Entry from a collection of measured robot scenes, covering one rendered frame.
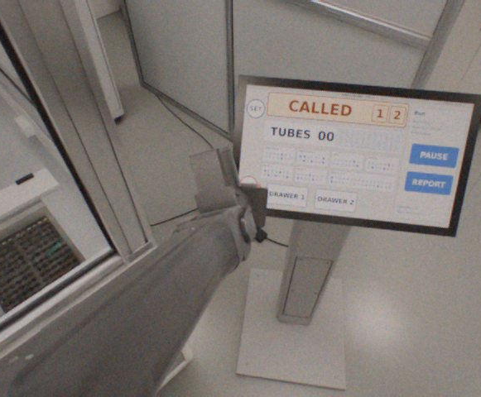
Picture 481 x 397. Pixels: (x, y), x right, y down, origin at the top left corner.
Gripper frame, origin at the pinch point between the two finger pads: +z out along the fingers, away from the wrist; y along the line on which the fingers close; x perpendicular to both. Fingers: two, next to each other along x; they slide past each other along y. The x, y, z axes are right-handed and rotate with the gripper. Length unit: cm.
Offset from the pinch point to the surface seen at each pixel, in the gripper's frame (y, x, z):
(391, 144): -30.7, -11.3, 14.7
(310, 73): -20, -39, 111
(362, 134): -24.4, -12.9, 14.9
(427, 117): -37.4, -17.6, 14.7
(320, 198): -17.2, 1.9, 14.7
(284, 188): -8.9, 0.5, 15.0
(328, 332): -39, 74, 79
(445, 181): -43.5, -4.4, 14.2
